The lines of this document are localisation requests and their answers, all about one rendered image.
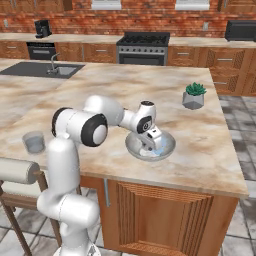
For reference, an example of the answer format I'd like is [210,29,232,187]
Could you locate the white window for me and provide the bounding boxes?
[174,0,211,12]
[90,0,123,11]

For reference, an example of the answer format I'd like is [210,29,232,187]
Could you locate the wooden island cupboard door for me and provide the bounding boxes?
[115,181,215,256]

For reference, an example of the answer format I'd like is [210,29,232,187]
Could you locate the wooden stool with cream cushion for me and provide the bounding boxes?
[0,157,65,256]

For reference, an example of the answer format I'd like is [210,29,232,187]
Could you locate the dark grey sink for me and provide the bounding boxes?
[0,61,86,80]

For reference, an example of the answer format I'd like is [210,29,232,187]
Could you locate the silver metal bowl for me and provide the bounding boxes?
[124,128,177,163]

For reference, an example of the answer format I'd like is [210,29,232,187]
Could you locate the clear glass of water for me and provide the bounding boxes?
[21,130,47,155]

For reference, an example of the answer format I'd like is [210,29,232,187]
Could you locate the pale blue ice cube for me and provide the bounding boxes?
[153,147,167,157]

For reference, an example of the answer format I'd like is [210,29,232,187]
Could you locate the black coffee machine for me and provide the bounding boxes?
[34,19,53,40]

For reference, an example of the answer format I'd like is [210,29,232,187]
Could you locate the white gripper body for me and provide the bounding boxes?
[143,130,167,154]

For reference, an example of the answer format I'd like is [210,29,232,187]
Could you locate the wooden wall cupboards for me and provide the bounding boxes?
[217,0,256,15]

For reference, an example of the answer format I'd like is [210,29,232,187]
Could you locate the green succulent in grey pot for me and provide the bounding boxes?
[181,82,208,111]

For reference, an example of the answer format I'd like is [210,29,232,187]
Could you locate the silver cupboard handle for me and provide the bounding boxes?
[102,178,111,208]

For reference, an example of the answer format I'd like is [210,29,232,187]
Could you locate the black dishwasher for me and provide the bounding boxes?
[26,41,57,61]

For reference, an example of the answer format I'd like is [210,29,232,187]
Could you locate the silver tap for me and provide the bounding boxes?
[46,52,63,75]

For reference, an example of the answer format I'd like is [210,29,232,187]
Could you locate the wooden base cupboards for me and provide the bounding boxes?
[54,41,118,65]
[0,40,30,61]
[166,45,256,98]

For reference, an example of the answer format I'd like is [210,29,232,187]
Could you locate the black and silver stove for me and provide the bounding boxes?
[115,31,171,67]

